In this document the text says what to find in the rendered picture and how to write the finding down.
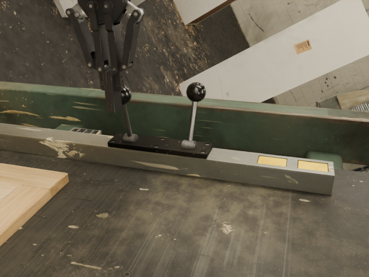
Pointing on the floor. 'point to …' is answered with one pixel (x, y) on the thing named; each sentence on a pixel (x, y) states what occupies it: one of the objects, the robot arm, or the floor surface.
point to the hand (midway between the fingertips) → (112, 90)
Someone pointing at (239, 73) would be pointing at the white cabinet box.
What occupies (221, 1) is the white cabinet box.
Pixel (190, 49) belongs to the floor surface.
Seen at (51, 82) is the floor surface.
